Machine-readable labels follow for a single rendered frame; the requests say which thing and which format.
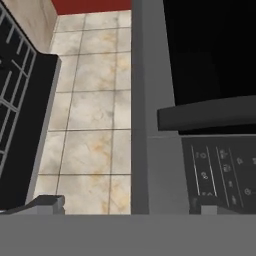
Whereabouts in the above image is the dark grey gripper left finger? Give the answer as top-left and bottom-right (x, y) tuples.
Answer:
(0, 194), (66, 216)

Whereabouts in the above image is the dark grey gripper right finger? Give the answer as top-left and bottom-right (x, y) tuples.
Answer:
(189, 194), (243, 216)

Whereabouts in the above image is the grey appliance with black window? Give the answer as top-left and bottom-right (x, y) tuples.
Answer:
(130, 0), (256, 216)

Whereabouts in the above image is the black stove with grates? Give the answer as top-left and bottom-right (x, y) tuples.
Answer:
(0, 5), (63, 213)

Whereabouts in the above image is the beige cabinet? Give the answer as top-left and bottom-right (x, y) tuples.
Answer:
(3, 0), (60, 54)

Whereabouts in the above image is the dark grey appliance handle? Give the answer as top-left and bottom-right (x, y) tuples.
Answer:
(156, 95), (256, 132)

